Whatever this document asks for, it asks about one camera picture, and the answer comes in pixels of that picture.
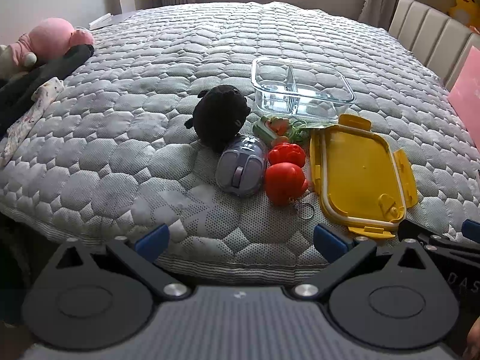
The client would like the yellow container lid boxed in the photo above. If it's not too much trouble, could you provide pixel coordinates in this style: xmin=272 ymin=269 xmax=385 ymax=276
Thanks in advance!
xmin=309 ymin=114 xmax=419 ymax=238

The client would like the yellow plush toy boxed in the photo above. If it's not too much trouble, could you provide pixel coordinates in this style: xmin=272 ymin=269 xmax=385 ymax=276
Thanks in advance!
xmin=448 ymin=0 xmax=480 ymax=29

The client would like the purple computer mouse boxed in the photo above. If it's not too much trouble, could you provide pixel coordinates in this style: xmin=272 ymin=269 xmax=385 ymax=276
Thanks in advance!
xmin=215 ymin=134 xmax=269 ymax=197

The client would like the dark cloth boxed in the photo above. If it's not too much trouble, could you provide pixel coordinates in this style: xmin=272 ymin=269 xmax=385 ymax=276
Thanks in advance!
xmin=0 ymin=44 xmax=95 ymax=137

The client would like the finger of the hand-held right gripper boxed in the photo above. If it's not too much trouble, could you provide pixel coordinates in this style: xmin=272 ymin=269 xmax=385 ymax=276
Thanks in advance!
xmin=397 ymin=218 xmax=480 ymax=260
xmin=461 ymin=218 xmax=480 ymax=237

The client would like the clear glass food container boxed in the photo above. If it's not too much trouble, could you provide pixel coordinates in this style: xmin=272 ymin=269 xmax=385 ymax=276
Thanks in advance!
xmin=251 ymin=56 xmax=356 ymax=121

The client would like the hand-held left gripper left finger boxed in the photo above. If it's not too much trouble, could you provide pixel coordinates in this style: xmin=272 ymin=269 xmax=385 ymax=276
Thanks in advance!
xmin=55 ymin=224 xmax=193 ymax=302

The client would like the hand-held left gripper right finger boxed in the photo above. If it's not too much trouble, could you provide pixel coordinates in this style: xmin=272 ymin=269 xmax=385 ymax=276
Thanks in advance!
xmin=291 ymin=224 xmax=445 ymax=302

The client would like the green toy keychain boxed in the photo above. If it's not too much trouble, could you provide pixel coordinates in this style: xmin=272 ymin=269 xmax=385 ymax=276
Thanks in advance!
xmin=253 ymin=115 xmax=309 ymax=147

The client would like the beige padded headboard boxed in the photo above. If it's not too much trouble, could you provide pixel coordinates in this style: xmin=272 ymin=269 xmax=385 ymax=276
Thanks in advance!
xmin=388 ymin=0 xmax=480 ymax=91

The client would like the red glove keychain toy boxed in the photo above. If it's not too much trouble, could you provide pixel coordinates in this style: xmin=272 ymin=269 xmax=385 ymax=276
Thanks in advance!
xmin=264 ymin=163 xmax=316 ymax=222

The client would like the pink plush toy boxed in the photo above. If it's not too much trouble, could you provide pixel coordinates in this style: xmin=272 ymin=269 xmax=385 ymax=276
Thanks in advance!
xmin=0 ymin=17 xmax=95 ymax=80

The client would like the red paw toy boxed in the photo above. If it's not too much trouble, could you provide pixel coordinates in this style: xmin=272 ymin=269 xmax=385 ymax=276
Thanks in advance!
xmin=268 ymin=143 xmax=307 ymax=168

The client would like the white floral cloth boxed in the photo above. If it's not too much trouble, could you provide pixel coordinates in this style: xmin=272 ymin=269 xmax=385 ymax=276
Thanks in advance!
xmin=0 ymin=77 xmax=65 ymax=167

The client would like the black plush toy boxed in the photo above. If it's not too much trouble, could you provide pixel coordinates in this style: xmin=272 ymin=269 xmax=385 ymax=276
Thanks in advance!
xmin=184 ymin=85 xmax=252 ymax=154

